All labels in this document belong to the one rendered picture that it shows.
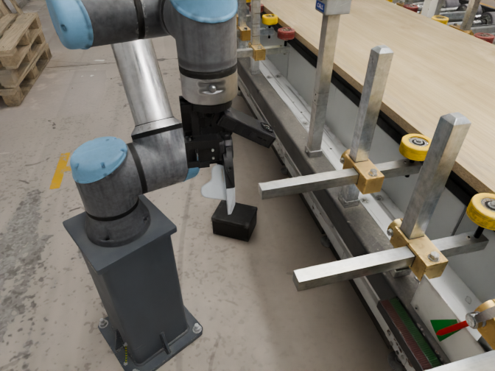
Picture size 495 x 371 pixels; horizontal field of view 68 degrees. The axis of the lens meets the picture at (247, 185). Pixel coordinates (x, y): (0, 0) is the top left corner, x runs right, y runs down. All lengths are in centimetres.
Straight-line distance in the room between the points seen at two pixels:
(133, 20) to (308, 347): 132
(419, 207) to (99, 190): 76
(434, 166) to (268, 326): 108
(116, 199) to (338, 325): 105
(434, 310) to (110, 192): 80
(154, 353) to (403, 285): 99
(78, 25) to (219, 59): 21
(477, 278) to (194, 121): 78
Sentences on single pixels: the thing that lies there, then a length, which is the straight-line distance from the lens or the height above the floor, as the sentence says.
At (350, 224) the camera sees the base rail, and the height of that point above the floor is 70.
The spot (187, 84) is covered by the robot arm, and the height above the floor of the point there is 117.
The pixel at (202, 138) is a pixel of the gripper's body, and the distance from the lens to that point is 63.
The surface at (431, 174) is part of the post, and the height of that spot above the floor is 99.
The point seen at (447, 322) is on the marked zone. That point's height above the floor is 77.
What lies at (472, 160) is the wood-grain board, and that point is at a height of 90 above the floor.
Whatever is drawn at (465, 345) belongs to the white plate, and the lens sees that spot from 81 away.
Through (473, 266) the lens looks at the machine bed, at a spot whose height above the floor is 68.
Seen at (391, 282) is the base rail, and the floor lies 70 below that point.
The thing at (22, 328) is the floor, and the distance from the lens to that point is 186.
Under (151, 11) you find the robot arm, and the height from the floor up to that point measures 126.
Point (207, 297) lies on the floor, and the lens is 171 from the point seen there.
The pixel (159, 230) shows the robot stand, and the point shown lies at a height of 60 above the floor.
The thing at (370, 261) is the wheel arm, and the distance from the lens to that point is 80.
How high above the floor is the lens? 140
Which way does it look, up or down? 39 degrees down
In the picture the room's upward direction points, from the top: straight up
